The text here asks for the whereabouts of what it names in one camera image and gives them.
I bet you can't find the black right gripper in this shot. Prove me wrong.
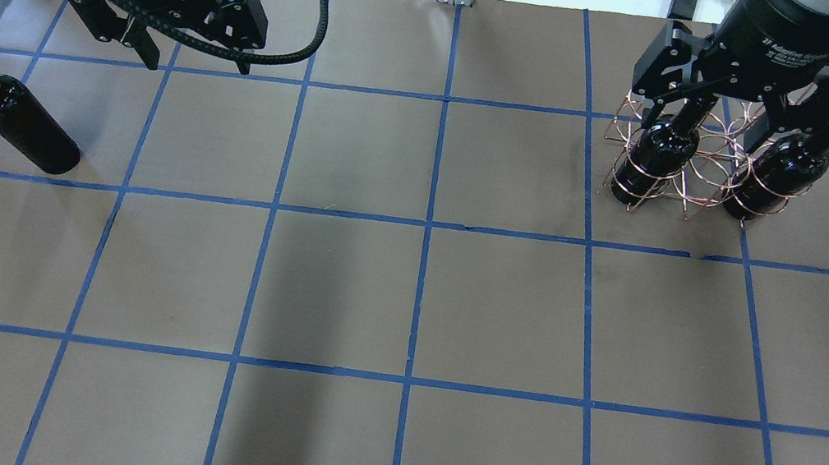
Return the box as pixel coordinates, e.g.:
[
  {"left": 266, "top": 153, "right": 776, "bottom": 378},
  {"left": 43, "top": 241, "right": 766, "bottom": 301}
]
[{"left": 630, "top": 0, "right": 829, "bottom": 177}]

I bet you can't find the dark wine bottle moved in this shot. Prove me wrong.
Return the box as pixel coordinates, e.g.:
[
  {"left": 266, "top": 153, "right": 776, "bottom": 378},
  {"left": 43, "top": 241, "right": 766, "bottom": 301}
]
[{"left": 0, "top": 75, "right": 81, "bottom": 175}]

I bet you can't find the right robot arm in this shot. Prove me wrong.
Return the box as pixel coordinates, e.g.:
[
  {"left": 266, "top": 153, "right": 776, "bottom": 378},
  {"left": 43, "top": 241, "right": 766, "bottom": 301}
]
[{"left": 631, "top": 0, "right": 829, "bottom": 150}]

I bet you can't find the dark wine bottle right slot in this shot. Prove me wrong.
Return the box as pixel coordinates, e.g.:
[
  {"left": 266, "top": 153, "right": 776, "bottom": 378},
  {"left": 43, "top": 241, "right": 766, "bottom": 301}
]
[{"left": 721, "top": 123, "right": 829, "bottom": 222}]

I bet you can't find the dark wine bottle slot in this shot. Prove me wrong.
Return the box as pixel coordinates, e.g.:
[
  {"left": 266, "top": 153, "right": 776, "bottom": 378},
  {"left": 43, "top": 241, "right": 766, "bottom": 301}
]
[
  {"left": 610, "top": 94, "right": 718, "bottom": 209},
  {"left": 721, "top": 123, "right": 829, "bottom": 222}
]

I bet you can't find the dark wine bottle left slot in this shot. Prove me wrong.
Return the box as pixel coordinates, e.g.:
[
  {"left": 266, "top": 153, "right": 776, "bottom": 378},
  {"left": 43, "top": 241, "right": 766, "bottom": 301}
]
[{"left": 610, "top": 94, "right": 718, "bottom": 209}]

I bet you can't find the copper wire wine basket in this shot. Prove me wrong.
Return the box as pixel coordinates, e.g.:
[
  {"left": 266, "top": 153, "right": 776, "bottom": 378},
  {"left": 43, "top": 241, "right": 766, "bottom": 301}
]
[{"left": 601, "top": 91, "right": 817, "bottom": 226}]

